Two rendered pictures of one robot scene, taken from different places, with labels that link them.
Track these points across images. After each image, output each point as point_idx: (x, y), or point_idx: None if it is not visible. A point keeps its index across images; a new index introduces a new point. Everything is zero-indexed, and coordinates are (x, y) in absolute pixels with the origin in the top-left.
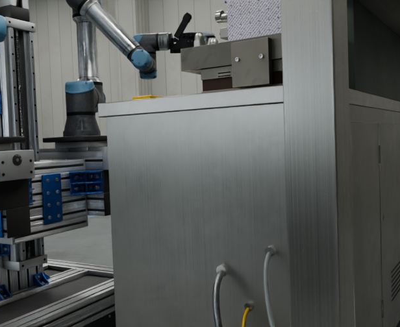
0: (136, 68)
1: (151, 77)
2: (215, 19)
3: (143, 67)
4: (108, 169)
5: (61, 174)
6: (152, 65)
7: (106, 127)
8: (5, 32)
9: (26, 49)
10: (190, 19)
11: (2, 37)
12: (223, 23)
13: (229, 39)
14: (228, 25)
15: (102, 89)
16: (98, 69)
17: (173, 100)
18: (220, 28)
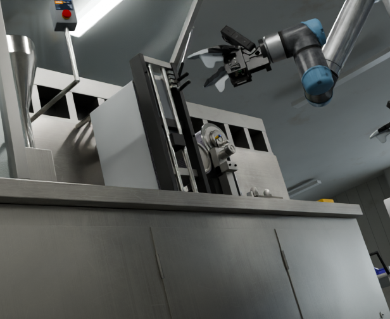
0: (329, 99)
1: (314, 95)
2: (235, 150)
3: (319, 106)
4: (370, 258)
5: None
6: (305, 91)
7: (358, 226)
8: None
9: None
10: (225, 41)
11: None
12: (230, 156)
13: (237, 186)
14: (235, 175)
15: None
16: None
17: None
18: (235, 162)
